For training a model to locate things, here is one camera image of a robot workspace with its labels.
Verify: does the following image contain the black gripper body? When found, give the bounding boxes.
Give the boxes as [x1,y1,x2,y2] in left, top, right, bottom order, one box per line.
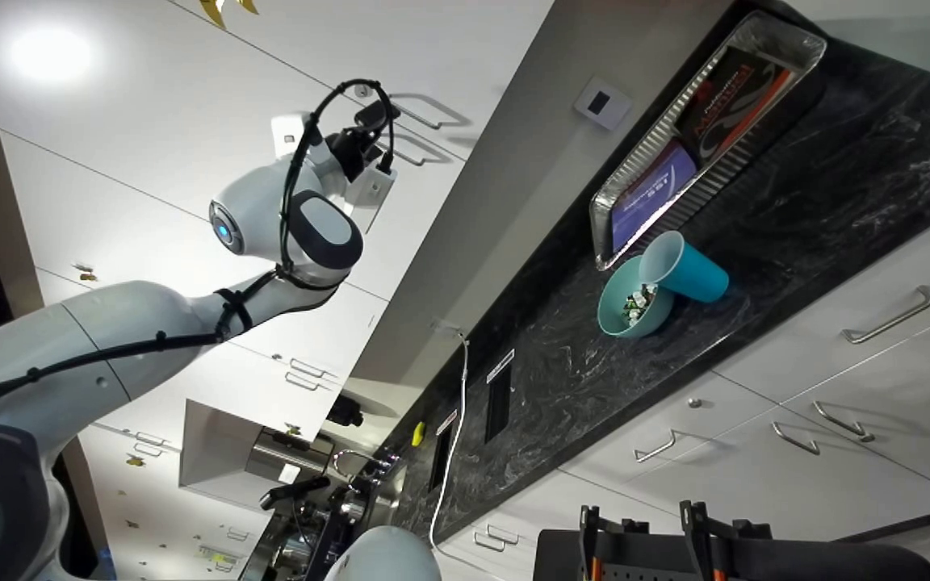
[322,119,384,180]

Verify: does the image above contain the metal handle of stickered door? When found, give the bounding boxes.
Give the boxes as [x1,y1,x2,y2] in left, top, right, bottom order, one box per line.
[389,91,478,135]

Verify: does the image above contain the white cupboard door with sticker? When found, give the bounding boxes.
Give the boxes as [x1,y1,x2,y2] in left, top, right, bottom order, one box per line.
[169,0,558,165]

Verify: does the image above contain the yellow black door sticker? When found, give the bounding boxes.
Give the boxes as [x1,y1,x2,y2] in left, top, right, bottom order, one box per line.
[197,0,264,32]

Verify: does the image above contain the white open box cabinet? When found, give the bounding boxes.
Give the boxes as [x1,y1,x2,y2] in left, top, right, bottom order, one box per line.
[178,397,338,513]

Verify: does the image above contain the white upper cabinet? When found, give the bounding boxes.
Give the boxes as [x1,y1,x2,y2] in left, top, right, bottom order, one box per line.
[0,0,467,305]

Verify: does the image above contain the purple packet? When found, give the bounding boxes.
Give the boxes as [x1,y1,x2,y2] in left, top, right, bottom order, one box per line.
[607,138,701,256]

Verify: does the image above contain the teal bowl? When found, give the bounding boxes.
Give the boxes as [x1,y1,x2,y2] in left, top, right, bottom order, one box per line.
[595,251,679,342]

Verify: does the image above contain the teal plastic cup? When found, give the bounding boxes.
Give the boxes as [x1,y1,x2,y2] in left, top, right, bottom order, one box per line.
[635,225,732,305]

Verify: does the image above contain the dark orange packet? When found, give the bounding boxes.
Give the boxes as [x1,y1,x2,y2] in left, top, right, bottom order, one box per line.
[679,44,802,165]

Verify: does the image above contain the white rounded dome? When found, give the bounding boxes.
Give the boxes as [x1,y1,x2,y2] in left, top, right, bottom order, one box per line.
[322,521,446,581]

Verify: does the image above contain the white lower cabinet fronts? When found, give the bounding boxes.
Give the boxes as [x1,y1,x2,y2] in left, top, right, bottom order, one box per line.
[437,196,930,581]

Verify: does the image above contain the black stand with orange clamps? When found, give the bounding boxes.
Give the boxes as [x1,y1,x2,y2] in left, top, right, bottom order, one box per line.
[535,498,930,581]

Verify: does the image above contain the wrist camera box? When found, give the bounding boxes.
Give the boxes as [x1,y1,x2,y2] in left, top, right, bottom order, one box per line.
[348,96,403,131]

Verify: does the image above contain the metal handle of plain door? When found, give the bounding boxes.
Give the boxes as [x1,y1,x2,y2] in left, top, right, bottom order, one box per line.
[394,131,458,170]

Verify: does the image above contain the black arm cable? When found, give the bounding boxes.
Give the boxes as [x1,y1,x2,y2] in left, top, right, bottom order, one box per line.
[0,74,403,429]

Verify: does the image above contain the white wall switch plate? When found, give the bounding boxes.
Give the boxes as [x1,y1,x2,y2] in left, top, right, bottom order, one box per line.
[571,74,635,135]

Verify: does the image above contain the tall cabinet metal handle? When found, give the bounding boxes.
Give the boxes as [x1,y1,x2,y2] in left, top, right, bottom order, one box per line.
[280,356,335,397]

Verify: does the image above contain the white power cable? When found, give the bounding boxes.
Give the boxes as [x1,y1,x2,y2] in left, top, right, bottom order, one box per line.
[426,338,476,544]

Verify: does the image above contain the small metal drawer handle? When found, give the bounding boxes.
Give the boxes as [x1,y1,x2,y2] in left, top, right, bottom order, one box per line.
[470,521,523,558]

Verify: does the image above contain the short metal drawer handle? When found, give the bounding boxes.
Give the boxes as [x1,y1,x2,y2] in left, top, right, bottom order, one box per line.
[633,425,693,463]

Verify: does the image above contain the long metal drawer handle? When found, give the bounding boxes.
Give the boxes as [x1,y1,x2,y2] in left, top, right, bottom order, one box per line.
[841,285,930,349]

